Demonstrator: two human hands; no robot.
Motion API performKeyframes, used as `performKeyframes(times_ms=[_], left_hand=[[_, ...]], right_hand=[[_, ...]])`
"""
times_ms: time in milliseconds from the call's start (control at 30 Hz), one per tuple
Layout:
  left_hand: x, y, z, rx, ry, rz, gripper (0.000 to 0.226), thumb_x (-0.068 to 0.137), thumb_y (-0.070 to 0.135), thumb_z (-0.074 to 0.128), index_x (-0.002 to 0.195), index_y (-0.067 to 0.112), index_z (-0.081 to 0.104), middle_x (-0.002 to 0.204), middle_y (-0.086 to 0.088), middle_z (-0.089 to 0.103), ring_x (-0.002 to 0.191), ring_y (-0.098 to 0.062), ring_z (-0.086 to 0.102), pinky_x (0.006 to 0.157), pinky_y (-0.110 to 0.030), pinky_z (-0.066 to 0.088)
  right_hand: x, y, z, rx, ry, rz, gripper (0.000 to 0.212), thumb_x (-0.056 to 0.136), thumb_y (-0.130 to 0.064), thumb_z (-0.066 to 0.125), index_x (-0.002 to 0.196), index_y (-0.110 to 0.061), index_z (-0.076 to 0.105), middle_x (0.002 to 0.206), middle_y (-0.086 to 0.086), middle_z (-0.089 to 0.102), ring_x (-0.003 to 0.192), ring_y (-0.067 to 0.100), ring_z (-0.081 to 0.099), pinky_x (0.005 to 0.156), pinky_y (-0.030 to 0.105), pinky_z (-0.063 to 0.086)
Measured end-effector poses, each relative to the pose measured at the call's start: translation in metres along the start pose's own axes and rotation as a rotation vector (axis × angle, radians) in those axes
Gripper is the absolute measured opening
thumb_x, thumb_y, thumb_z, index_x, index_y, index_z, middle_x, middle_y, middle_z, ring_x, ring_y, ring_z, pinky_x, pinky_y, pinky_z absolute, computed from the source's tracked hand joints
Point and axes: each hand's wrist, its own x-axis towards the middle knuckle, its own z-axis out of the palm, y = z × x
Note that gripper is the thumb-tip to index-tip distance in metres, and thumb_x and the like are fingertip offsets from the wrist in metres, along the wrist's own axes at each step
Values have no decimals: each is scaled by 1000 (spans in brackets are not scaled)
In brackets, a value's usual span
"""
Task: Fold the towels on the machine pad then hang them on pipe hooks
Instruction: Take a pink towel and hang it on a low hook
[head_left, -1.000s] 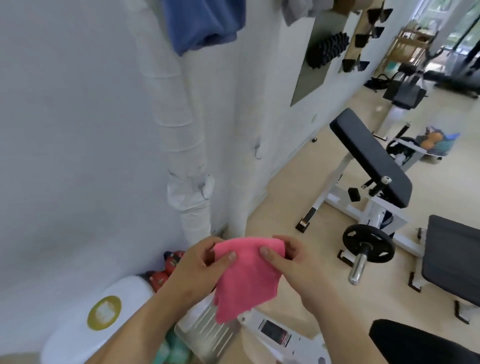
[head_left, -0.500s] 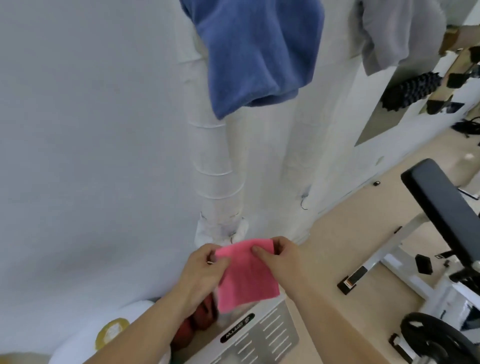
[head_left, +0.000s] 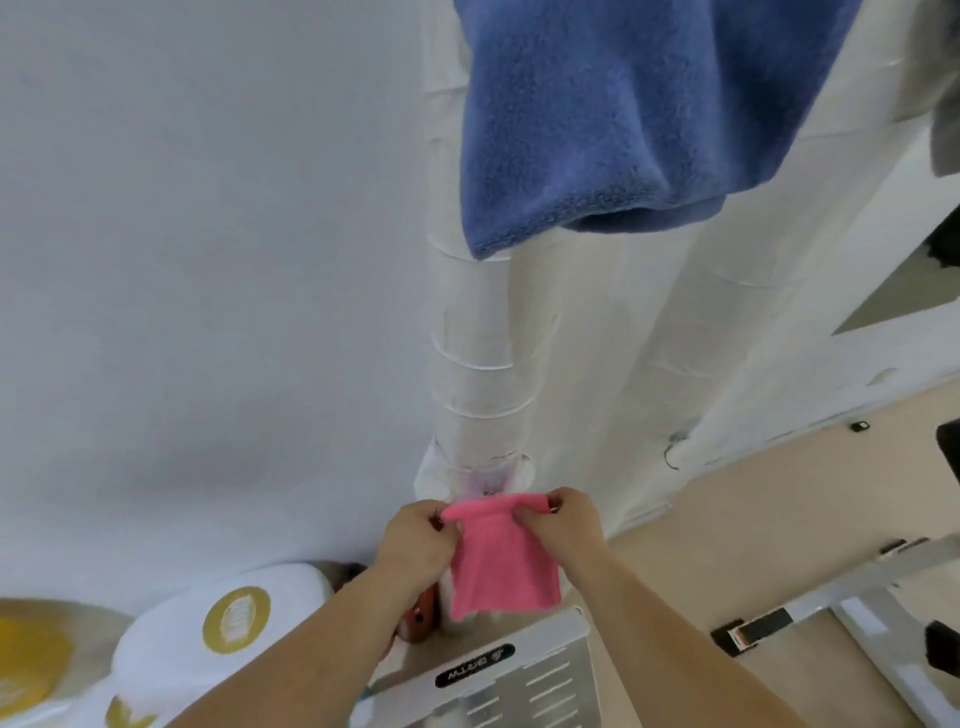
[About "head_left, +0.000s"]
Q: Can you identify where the person's right forearm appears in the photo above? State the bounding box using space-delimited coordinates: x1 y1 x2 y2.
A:
566 551 808 728

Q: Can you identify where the person's right hand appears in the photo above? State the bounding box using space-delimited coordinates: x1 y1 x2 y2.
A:
513 487 609 580

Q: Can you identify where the silver slotted foot plate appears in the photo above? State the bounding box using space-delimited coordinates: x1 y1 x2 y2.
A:
350 607 603 728

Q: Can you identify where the white weight machine frame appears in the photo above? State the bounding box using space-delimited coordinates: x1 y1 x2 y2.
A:
710 532 960 728

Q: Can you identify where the black textured foam roller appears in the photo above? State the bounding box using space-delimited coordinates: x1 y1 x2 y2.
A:
926 215 960 269

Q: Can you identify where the person's left forearm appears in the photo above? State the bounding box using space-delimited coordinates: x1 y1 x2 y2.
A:
168 566 421 728

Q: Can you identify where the yellow weight plate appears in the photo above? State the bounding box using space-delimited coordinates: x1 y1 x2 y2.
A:
0 599 74 714

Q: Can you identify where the blue towel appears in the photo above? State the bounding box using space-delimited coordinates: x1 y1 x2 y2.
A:
453 0 864 261

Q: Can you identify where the pink towel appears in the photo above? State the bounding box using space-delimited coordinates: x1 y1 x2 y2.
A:
440 492 563 622

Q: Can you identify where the grey towel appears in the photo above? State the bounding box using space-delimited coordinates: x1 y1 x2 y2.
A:
929 95 960 179

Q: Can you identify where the person's left hand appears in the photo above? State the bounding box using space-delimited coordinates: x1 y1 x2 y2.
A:
371 500 464 601

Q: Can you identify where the black weight plate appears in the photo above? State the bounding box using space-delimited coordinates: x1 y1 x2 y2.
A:
924 620 960 680

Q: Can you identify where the black seat pad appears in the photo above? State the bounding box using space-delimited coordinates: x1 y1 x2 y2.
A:
935 419 960 485

